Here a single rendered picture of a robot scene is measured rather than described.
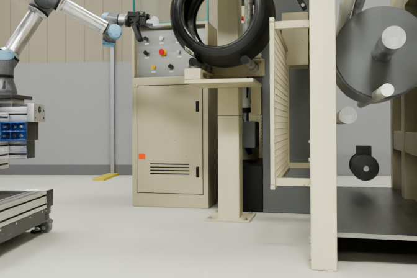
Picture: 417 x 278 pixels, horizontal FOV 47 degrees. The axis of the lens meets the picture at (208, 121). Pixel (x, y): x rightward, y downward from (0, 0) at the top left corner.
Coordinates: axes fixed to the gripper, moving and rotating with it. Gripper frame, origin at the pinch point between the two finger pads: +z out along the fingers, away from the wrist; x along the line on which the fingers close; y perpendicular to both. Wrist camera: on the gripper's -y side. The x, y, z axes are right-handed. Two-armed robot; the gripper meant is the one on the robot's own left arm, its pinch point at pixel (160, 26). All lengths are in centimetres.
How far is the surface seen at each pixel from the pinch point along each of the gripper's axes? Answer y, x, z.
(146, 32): 6, 65, -34
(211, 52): -13.5, -11.3, 33.5
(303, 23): -5, -59, 82
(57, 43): 15, 249, -214
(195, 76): -26.7, -10.8, 26.4
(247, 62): -17, -11, 53
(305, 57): -8, 19, 81
